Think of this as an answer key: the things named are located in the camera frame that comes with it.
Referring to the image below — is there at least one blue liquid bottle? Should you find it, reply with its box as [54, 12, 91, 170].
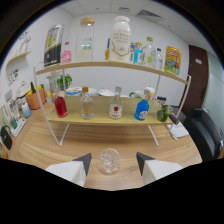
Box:
[134, 89, 150, 121]

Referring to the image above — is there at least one white milk bottle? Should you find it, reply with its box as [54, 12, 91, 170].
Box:
[108, 15, 132, 63]

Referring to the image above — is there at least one clear glass cup with ice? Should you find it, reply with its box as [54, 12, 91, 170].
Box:
[97, 147, 121, 176]

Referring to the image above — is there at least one green cup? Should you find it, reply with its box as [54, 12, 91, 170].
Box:
[9, 116, 18, 130]

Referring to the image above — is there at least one blue and white cup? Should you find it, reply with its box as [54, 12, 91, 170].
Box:
[21, 101, 32, 118]

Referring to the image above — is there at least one black chair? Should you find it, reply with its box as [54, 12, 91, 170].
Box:
[184, 106, 224, 163]

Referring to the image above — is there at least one red liquid glass bottle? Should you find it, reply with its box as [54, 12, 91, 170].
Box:
[54, 91, 69, 118]

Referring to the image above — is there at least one white tray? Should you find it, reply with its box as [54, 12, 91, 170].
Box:
[9, 117, 27, 138]

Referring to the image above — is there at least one black kettle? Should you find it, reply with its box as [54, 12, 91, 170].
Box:
[0, 124, 13, 150]

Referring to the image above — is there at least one clear bottle with red label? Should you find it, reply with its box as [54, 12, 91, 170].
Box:
[109, 86, 124, 120]

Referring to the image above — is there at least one white tub with yellow label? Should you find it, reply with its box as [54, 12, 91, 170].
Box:
[144, 85, 156, 100]

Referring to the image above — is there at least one white bowl with blue rim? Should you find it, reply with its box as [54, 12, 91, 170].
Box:
[65, 86, 83, 97]

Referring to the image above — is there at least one orange storage basket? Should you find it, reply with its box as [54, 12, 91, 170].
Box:
[25, 88, 47, 110]

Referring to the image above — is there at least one green potted plant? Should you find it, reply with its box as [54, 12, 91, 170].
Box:
[56, 73, 73, 91]

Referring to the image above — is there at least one brown door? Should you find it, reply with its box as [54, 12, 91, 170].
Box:
[180, 44, 210, 116]

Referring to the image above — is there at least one yellow snack bag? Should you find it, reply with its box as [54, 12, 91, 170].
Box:
[164, 45, 182, 76]

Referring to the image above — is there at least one small pink bottle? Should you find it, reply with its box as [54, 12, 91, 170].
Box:
[60, 41, 73, 64]

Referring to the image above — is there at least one small light blue bottle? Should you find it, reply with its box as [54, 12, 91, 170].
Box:
[133, 41, 144, 66]

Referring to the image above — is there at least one clear bottle with green cap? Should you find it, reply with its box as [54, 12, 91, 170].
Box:
[143, 36, 155, 68]

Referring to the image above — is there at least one black snack packet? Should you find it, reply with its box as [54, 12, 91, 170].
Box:
[43, 24, 65, 68]

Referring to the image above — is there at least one ceiling air vent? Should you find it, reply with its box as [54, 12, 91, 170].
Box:
[136, 9, 163, 19]

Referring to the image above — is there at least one white frame wooden two-tier shelf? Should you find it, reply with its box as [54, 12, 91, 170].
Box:
[32, 59, 193, 148]

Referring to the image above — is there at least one wooden wall shelf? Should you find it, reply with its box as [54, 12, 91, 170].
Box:
[6, 49, 33, 66]

